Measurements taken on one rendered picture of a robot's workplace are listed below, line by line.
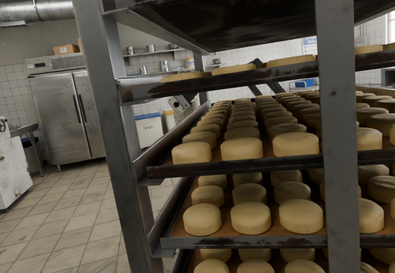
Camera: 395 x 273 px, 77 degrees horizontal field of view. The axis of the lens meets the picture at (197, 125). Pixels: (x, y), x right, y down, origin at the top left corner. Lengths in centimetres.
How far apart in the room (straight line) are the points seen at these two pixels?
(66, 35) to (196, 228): 571
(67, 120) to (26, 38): 197
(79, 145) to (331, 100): 485
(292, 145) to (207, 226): 14
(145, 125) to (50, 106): 167
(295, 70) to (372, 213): 18
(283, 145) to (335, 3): 14
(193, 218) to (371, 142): 22
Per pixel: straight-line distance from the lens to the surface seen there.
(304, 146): 29
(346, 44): 26
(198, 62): 86
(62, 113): 496
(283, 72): 25
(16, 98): 618
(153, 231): 33
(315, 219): 33
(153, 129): 508
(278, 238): 31
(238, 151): 28
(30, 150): 571
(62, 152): 509
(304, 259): 41
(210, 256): 43
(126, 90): 29
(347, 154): 28
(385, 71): 275
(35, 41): 607
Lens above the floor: 132
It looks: 10 degrees down
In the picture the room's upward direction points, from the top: 8 degrees counter-clockwise
